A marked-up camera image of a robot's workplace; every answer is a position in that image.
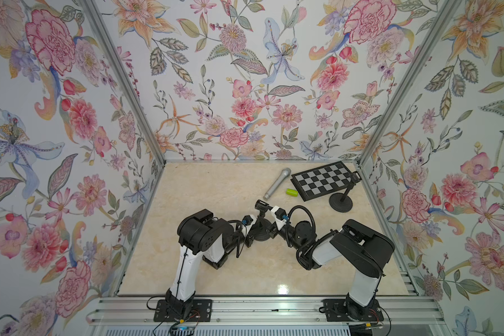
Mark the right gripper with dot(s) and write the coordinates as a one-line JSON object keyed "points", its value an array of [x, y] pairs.
{"points": [[270, 229]]}

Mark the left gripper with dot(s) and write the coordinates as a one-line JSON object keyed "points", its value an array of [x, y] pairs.
{"points": [[248, 238]]}

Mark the black round stand base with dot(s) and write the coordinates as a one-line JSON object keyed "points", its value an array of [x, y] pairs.
{"points": [[340, 202]]}

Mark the black stand pole with clip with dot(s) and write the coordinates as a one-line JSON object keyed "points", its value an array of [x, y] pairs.
{"points": [[349, 187]]}

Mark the silver microphone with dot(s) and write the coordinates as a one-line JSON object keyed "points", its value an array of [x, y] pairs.
{"points": [[285, 173]]}

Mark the green cylinder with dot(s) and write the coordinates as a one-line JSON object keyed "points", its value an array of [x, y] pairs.
{"points": [[292, 192]]}

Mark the black checkered chess box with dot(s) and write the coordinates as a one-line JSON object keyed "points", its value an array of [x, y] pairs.
{"points": [[324, 180]]}

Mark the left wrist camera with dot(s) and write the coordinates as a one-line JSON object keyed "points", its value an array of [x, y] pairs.
{"points": [[247, 224]]}

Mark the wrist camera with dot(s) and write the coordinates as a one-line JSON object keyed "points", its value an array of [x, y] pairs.
{"points": [[280, 213], [247, 224]]}

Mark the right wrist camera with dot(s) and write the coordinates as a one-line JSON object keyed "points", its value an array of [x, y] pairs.
{"points": [[280, 213]]}

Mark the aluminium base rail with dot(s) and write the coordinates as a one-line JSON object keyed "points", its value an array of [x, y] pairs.
{"points": [[267, 315]]}

